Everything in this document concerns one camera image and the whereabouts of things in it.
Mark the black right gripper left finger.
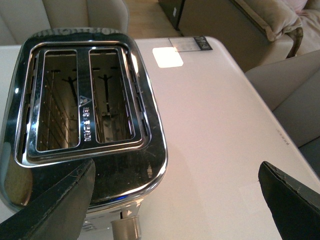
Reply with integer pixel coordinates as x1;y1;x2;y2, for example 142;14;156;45
0;159;96;240

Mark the white chrome two-slot toaster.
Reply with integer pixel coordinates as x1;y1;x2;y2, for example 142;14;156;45
0;27;168;232

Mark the grey side chair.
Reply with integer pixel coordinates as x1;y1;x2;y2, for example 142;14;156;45
245;50;320;175

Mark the grey toaster lever knob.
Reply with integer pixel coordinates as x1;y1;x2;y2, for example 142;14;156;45
111;215;142;240

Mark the black cabinet in background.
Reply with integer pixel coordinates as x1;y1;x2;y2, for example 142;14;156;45
158;0;185;30

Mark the label sticker on table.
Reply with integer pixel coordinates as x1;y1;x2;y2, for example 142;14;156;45
169;36;212;52

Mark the beige sofa with cushion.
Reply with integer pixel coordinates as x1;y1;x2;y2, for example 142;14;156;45
179;0;320;72

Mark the beige chair on left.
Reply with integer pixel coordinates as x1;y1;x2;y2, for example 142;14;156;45
0;0;130;46

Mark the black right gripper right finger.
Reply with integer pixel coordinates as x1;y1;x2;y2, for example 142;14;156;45
258;161;320;240

